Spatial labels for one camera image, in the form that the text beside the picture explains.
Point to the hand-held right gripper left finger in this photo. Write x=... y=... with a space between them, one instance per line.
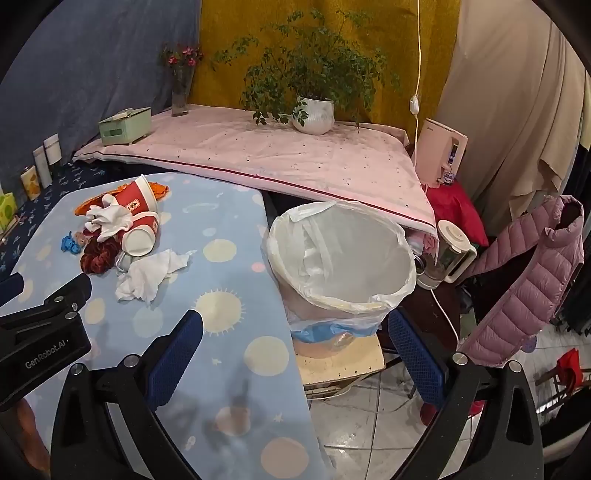
x=178 y=355

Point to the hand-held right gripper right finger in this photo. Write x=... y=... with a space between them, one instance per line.
x=415 y=360

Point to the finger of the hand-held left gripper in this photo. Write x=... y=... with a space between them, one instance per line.
x=10 y=287
x=64 y=295

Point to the dark red velvet scrunchie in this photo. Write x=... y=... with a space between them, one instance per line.
x=97 y=258

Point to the beige dotted scrunchie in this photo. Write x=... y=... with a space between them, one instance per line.
x=85 y=237

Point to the white tissue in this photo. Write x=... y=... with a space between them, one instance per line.
x=110 y=219
x=147 y=273

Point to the orange snack wrapper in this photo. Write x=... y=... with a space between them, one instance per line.
x=158 y=188
x=85 y=206

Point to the beige trash bin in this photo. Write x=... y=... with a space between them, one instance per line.
x=323 y=348

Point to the red and white packet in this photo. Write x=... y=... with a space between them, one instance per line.
x=141 y=235

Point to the white plastic bin liner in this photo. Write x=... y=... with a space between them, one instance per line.
x=341 y=249

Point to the person's left forearm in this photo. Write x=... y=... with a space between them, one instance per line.
x=28 y=429

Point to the wooden stool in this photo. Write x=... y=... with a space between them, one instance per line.
x=339 y=367

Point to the blue dotted blanket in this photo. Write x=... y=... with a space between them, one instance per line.
x=221 y=286

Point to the yellow printed cup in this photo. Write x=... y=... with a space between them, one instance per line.
x=30 y=182

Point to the white electric kettle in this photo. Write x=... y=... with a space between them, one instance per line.
x=451 y=249

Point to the dark blue patterned cloth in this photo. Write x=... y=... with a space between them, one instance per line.
x=69 y=177

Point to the white tube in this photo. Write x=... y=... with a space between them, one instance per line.
x=42 y=167

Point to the pink down jacket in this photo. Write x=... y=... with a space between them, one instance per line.
x=526 y=286

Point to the white jar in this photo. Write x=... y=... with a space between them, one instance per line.
x=52 y=148

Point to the red small stool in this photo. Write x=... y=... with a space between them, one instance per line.
x=570 y=364

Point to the red cloth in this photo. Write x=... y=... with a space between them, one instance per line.
x=455 y=207

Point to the green tissue box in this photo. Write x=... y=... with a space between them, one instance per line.
x=123 y=129

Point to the pink white appliance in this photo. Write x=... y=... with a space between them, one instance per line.
x=438 y=152

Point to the pink blanket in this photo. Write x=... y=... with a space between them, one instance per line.
x=277 y=152

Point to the glass vase with pink flowers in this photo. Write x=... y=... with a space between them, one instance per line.
x=180 y=99

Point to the blue curtain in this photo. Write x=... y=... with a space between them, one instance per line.
x=92 y=60

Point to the potted green plant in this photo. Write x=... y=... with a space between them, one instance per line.
x=315 y=115

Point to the beige curtain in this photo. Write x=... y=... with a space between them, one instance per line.
x=508 y=92

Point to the yellow curtain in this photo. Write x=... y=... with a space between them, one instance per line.
x=221 y=27

